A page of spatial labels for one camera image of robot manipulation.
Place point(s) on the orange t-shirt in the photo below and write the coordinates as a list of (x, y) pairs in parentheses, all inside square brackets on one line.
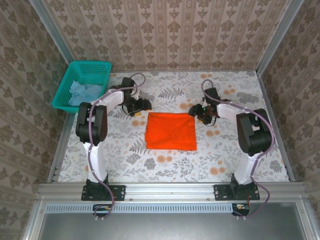
[(170, 132)]

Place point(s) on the light blue t-shirt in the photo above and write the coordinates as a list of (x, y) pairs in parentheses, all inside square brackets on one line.
[(85, 96)]

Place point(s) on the teal plastic basket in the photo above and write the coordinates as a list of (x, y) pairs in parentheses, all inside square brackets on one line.
[(87, 68)]

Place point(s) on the floral patterned tablecloth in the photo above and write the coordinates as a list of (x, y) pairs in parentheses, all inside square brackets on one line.
[(175, 165)]

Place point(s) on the grey metal panel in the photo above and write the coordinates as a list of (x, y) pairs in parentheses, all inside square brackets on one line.
[(170, 227)]

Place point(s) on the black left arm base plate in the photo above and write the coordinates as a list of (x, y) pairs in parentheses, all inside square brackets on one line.
[(120, 192)]

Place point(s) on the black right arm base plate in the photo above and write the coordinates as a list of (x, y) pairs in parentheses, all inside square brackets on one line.
[(220, 192)]

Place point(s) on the aluminium mounting rail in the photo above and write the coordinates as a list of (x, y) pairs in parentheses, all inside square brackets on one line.
[(170, 191)]

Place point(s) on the aluminium frame post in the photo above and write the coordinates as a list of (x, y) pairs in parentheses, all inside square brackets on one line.
[(49, 27), (283, 27)]

